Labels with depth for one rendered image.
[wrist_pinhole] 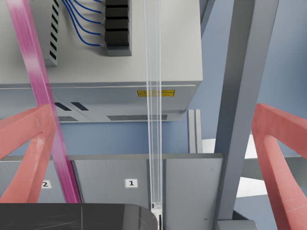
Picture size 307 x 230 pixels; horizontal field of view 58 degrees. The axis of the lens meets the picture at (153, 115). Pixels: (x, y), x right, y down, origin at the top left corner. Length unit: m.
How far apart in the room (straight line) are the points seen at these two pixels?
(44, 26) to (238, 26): 0.44
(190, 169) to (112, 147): 0.87
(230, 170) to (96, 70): 0.38
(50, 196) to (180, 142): 0.85
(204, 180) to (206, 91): 0.90
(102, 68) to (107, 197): 0.31
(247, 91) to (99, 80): 0.39
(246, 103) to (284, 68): 1.09
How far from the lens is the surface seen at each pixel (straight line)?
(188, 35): 0.63
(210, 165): 0.35
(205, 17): 0.76
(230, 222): 0.41
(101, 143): 1.21
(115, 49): 0.58
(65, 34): 0.66
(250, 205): 1.25
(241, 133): 0.31
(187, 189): 0.37
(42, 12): 0.65
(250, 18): 0.25
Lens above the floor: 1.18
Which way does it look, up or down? 80 degrees down
